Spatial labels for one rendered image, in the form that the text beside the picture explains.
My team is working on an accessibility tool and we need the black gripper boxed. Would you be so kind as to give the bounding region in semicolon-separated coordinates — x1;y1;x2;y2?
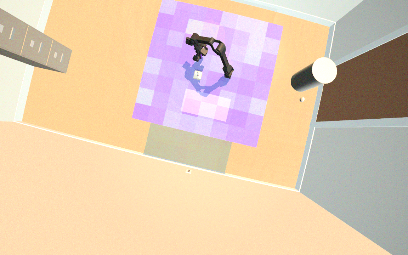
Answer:
192;43;207;62

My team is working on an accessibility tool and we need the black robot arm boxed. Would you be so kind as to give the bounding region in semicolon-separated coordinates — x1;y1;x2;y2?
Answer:
186;33;234;79

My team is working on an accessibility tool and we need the pale yellow block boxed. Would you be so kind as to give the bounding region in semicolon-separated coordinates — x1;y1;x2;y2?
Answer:
193;70;202;80

